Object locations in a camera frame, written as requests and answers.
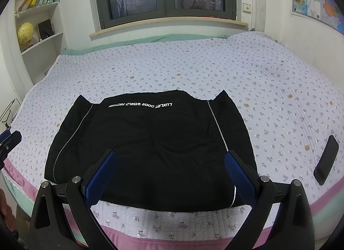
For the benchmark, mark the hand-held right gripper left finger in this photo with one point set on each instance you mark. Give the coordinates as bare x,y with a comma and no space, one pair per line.
100,178

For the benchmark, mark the black jacket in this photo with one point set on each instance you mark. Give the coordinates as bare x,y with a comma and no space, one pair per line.
150,153

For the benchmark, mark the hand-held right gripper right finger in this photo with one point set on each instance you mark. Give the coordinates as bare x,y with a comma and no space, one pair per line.
239,178

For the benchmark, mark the black phone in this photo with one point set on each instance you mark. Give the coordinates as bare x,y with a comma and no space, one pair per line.
325,160

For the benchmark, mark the yellow globe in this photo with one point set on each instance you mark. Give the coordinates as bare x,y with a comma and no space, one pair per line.
25,33

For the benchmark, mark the wooden window sill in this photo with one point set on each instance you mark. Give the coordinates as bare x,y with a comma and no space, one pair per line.
166,27

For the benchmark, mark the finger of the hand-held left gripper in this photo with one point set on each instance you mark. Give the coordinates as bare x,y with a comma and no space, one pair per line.
12,141

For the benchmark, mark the small black framed board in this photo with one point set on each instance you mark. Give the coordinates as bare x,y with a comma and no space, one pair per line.
45,28

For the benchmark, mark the white bookshelf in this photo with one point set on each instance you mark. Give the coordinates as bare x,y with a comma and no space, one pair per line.
37,37

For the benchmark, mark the white printed bag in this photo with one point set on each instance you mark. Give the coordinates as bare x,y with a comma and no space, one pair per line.
9,115

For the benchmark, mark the white wall switch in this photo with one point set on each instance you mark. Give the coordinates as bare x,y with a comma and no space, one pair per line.
246,7

